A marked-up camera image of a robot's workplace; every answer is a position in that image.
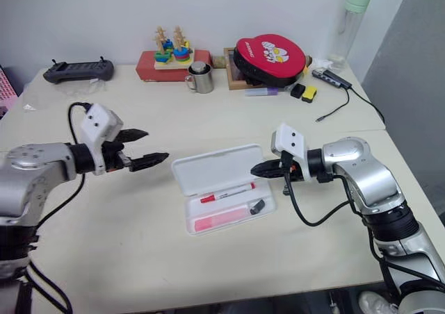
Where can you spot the crumpled white tissue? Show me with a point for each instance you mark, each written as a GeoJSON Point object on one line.
{"type": "Point", "coordinates": [321, 64]}

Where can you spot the wooden framed tray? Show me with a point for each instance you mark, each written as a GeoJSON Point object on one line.
{"type": "Point", "coordinates": [236, 83]}

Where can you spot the red cardboard box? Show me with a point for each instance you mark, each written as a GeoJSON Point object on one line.
{"type": "Point", "coordinates": [170, 75]}

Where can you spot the red whiteboard marker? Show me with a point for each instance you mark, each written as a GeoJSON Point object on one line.
{"type": "Point", "coordinates": [227, 193]}

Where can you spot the black handheld controller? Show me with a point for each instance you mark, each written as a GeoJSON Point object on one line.
{"type": "Point", "coordinates": [78, 70]}

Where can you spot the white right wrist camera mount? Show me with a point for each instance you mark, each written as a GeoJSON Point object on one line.
{"type": "Point", "coordinates": [290, 138]}

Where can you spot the stainless steel mug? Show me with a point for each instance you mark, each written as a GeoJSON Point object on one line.
{"type": "Point", "coordinates": [203, 83]}

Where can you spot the white plastic pencil case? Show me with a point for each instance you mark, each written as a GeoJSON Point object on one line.
{"type": "Point", "coordinates": [215, 169]}

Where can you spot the grey USB hub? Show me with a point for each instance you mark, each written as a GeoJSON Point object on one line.
{"type": "Point", "coordinates": [330, 78]}

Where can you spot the yellow black whiteboard eraser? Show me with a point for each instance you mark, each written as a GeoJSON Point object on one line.
{"type": "Point", "coordinates": [308, 94]}

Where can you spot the pink highlighter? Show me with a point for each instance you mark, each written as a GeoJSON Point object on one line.
{"type": "Point", "coordinates": [219, 218]}

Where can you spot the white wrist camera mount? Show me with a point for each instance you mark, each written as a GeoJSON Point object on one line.
{"type": "Point", "coordinates": [99, 123]}
{"type": "Point", "coordinates": [290, 138]}

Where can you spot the clear plastic bag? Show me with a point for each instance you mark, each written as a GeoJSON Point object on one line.
{"type": "Point", "coordinates": [66, 91]}

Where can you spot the red round pouch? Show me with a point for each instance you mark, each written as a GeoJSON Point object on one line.
{"type": "Point", "coordinates": [269, 57]}

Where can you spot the wooden colourful stacking toy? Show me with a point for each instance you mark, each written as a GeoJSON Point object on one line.
{"type": "Point", "coordinates": [172, 55]}

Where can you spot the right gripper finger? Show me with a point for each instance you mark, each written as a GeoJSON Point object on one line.
{"type": "Point", "coordinates": [267, 173]}
{"type": "Point", "coordinates": [269, 165]}

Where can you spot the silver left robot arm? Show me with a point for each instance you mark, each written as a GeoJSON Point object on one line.
{"type": "Point", "coordinates": [34, 168]}

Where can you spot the white shoe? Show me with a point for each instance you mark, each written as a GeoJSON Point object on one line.
{"type": "Point", "coordinates": [375, 303]}

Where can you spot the clear bottle green lid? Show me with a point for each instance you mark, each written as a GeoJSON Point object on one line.
{"type": "Point", "coordinates": [351, 29]}

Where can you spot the metal cylinder weight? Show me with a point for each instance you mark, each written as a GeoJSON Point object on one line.
{"type": "Point", "coordinates": [199, 67]}

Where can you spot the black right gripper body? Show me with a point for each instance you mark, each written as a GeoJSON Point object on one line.
{"type": "Point", "coordinates": [295, 169]}

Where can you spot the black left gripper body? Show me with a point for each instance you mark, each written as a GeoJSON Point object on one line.
{"type": "Point", "coordinates": [114, 157]}

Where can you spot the clear purple highlighter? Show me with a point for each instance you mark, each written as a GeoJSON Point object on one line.
{"type": "Point", "coordinates": [260, 91]}

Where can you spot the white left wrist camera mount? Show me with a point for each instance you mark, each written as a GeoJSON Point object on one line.
{"type": "Point", "coordinates": [99, 123]}

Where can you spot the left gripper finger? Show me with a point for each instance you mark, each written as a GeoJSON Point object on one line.
{"type": "Point", "coordinates": [133, 134]}
{"type": "Point", "coordinates": [151, 160]}

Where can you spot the pink plastic crate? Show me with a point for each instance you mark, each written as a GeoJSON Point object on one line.
{"type": "Point", "coordinates": [7, 88]}

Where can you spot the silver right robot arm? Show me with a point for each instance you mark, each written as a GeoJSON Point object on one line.
{"type": "Point", "coordinates": [365, 178]}

